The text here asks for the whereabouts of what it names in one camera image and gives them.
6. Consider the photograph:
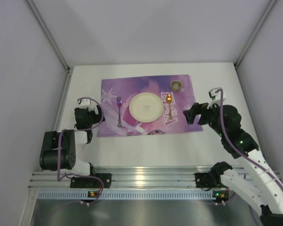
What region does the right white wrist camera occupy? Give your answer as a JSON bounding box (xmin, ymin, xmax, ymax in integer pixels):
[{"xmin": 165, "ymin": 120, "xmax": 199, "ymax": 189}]
[{"xmin": 207, "ymin": 87, "xmax": 226, "ymax": 109}]

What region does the aluminium corner post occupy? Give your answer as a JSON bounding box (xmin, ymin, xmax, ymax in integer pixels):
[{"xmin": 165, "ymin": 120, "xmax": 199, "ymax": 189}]
[
  {"xmin": 234, "ymin": 0, "xmax": 279, "ymax": 69},
  {"xmin": 25, "ymin": 0, "xmax": 71, "ymax": 69}
]

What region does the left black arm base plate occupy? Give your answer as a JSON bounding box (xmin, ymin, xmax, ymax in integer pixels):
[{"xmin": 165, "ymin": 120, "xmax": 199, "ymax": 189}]
[{"xmin": 70, "ymin": 173, "xmax": 112, "ymax": 188}]

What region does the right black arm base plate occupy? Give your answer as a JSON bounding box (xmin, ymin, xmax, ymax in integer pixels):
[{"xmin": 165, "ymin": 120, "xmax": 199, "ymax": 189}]
[{"xmin": 194, "ymin": 172, "xmax": 227, "ymax": 190}]

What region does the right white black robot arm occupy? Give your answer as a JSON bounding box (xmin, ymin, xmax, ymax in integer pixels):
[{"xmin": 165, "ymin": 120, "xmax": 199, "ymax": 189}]
[{"xmin": 183, "ymin": 103, "xmax": 283, "ymax": 226}]

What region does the small glass cup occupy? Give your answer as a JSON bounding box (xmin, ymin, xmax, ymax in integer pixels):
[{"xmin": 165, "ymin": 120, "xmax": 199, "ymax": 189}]
[{"xmin": 170, "ymin": 80, "xmax": 183, "ymax": 92}]

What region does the iridescent metal fork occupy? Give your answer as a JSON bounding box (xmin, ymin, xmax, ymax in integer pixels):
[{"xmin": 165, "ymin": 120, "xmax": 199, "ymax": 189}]
[{"xmin": 117, "ymin": 96, "xmax": 122, "ymax": 128}]

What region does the gold metal spoon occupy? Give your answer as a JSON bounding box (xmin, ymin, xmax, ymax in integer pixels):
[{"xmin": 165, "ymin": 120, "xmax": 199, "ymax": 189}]
[{"xmin": 166, "ymin": 94, "xmax": 173, "ymax": 120}]

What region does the right aluminium corner post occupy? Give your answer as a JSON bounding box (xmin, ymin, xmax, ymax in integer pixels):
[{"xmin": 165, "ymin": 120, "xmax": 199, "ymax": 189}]
[{"xmin": 234, "ymin": 0, "xmax": 279, "ymax": 69}]

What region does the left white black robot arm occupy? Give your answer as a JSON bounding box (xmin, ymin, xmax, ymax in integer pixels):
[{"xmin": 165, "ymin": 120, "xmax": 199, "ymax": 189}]
[{"xmin": 39, "ymin": 105, "xmax": 105, "ymax": 180}]

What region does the purple Elsa cloth placemat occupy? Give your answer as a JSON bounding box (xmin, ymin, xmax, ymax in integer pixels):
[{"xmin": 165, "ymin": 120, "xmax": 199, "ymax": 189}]
[{"xmin": 97, "ymin": 74, "xmax": 202, "ymax": 137}]

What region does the left aluminium corner post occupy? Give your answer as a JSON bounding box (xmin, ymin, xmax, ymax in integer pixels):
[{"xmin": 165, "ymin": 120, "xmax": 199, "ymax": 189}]
[{"xmin": 25, "ymin": 0, "xmax": 71, "ymax": 69}]

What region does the cream round plate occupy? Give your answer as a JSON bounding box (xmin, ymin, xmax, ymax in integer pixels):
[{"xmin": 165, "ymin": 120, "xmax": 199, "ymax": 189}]
[{"xmin": 129, "ymin": 92, "xmax": 164, "ymax": 123}]

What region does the white slotted cable duct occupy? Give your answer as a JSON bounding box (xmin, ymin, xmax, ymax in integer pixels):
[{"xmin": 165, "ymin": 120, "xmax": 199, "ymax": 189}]
[{"xmin": 37, "ymin": 189, "xmax": 229, "ymax": 200}]

